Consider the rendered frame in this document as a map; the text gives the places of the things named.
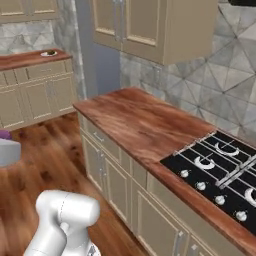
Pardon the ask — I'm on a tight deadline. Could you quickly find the narrow beige wall cabinet door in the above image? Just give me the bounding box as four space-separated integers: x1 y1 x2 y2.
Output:
92 0 122 52

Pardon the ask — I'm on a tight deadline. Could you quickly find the white plate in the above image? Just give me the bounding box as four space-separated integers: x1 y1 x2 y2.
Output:
40 49 59 58

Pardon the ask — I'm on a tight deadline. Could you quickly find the black gas hob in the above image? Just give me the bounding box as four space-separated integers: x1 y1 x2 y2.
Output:
159 129 256 236

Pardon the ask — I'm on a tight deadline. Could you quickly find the long beige drawer front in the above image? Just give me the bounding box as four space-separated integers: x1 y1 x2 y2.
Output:
146 172 248 256

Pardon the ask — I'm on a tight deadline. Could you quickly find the beige wall cupboard run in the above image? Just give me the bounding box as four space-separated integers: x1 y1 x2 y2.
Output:
0 0 60 24

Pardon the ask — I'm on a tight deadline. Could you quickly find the beige base cupboard run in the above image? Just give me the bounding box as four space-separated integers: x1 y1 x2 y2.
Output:
0 48 77 132

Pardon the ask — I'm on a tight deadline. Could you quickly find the silver drawer handle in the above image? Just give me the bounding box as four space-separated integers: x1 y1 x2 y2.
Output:
92 131 105 144

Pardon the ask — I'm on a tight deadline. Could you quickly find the purple rounded object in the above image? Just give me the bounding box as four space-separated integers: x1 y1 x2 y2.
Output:
0 129 13 141

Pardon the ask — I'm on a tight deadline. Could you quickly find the beige wall cabinet body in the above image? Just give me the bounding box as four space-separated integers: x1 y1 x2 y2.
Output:
92 0 220 66

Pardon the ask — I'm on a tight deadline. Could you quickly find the wide beige wall cabinet door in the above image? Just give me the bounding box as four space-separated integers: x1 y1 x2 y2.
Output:
121 0 168 65

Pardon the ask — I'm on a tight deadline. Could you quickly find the black range hood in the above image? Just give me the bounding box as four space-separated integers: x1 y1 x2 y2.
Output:
227 0 256 8

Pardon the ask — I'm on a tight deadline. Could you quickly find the grey rounded block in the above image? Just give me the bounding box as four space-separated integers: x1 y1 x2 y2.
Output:
0 138 22 168

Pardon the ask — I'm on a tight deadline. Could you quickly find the silver wall cabinet door handle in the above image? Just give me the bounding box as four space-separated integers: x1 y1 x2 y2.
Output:
114 0 120 42
119 0 125 43

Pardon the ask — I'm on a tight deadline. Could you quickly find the beige base cabinet door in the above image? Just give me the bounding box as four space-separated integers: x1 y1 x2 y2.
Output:
132 186 188 256
186 233 218 256
80 130 105 195
103 155 132 228

